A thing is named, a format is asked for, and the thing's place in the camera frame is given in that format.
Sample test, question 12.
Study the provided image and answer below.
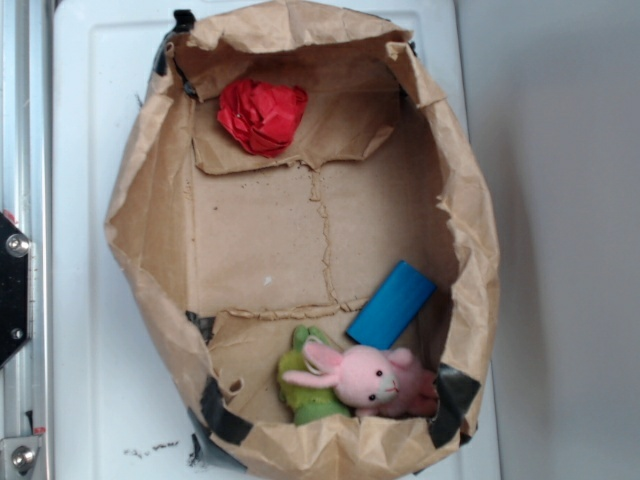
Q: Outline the red crumpled tissue paper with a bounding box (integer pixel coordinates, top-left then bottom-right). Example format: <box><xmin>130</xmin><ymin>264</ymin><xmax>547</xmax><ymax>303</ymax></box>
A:
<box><xmin>217</xmin><ymin>78</ymin><xmax>308</xmax><ymax>158</ymax></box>

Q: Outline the aluminium frame rail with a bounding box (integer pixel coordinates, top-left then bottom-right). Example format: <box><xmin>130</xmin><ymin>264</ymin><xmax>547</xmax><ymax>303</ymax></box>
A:
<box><xmin>1</xmin><ymin>1</ymin><xmax>54</xmax><ymax>479</ymax></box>

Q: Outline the silver corner bracket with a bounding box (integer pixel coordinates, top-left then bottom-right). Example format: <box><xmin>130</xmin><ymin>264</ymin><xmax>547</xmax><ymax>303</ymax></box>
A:
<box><xmin>1</xmin><ymin>435</ymin><xmax>42</xmax><ymax>480</ymax></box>

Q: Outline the brown paper bag bin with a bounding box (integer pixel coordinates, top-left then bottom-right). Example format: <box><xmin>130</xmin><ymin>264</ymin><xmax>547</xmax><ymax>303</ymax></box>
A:
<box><xmin>105</xmin><ymin>1</ymin><xmax>499</xmax><ymax>479</ymax></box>

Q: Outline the black metal bracket plate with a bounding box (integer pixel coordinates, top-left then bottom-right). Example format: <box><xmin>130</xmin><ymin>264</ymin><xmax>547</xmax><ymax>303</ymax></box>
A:
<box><xmin>0</xmin><ymin>213</ymin><xmax>32</xmax><ymax>367</ymax></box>

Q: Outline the green plush toy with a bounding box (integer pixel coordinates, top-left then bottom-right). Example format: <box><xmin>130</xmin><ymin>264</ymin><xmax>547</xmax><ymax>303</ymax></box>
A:
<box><xmin>277</xmin><ymin>325</ymin><xmax>352</xmax><ymax>426</ymax></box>

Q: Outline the blue cylinder block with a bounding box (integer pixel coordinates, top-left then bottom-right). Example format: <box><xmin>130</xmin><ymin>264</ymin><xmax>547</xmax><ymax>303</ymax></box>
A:
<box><xmin>346</xmin><ymin>260</ymin><xmax>437</xmax><ymax>350</ymax></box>

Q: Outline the pink plush bunny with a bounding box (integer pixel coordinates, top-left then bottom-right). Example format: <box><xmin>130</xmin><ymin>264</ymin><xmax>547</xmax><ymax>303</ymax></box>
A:
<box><xmin>283</xmin><ymin>341</ymin><xmax>439</xmax><ymax>418</ymax></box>

